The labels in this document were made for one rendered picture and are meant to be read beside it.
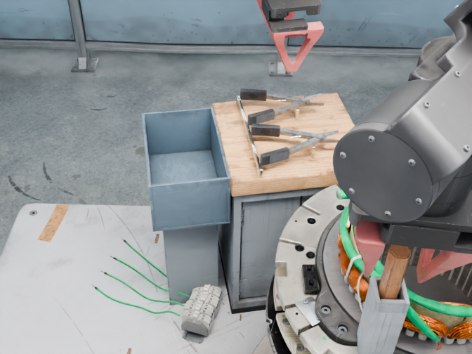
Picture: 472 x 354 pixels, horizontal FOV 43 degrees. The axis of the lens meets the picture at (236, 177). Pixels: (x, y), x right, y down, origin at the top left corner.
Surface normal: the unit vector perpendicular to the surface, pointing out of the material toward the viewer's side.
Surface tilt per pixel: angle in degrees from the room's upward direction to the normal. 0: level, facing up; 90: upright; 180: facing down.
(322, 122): 0
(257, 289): 90
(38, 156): 0
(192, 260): 90
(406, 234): 93
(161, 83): 0
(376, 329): 90
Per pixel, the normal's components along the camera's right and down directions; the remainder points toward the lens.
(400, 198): -0.63, 0.52
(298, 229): 0.01, -0.76
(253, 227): 0.17, 0.65
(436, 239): -0.11, 0.69
